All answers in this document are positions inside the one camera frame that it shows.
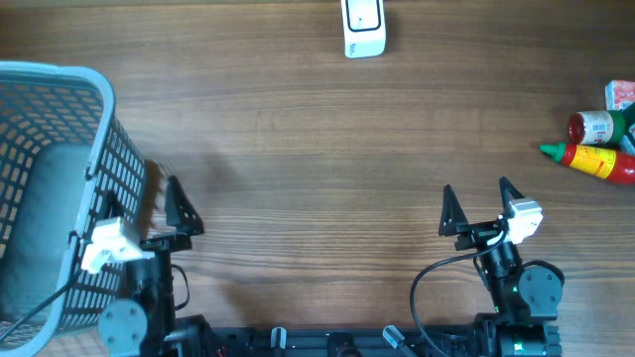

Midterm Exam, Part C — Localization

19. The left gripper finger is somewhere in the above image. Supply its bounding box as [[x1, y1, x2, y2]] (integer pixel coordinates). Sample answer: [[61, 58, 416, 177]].
[[101, 190, 124, 220], [165, 176, 204, 236]]

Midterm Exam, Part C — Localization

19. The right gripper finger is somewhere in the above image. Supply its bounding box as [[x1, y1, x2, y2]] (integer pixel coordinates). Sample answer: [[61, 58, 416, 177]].
[[439, 184, 468, 236], [499, 177, 525, 211]]

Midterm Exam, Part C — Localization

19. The grey plastic mesh basket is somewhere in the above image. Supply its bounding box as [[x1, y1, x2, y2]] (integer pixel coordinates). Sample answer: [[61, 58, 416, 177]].
[[1, 61, 147, 356]]

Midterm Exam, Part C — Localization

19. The red sauce bottle yellow label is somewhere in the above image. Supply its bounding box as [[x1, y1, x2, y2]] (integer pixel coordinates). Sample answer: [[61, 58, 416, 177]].
[[540, 143, 634, 184]]

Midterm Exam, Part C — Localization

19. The green lid jar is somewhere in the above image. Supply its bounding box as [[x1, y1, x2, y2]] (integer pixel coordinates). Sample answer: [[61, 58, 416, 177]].
[[568, 110, 626, 145]]

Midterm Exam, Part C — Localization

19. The green 3M gloves packet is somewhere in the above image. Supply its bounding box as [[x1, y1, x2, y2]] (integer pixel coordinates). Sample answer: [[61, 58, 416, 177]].
[[621, 103, 635, 135]]

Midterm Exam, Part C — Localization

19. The small orange snack packet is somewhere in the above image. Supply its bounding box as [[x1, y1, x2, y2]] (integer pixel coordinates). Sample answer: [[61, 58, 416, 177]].
[[604, 80, 635, 111]]

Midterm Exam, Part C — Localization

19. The teal wet wipes packet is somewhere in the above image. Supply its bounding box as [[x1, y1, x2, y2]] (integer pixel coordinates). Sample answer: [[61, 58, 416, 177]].
[[619, 133, 635, 156]]

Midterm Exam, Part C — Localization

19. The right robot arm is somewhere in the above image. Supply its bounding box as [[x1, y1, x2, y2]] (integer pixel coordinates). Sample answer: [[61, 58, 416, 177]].
[[439, 178, 565, 357]]

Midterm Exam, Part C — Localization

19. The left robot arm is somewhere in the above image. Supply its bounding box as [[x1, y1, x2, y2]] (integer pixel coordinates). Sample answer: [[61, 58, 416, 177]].
[[98, 176, 222, 356]]

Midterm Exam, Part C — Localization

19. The white barcode scanner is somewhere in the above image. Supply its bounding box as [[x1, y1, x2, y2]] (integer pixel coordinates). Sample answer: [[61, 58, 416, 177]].
[[340, 0, 387, 59]]

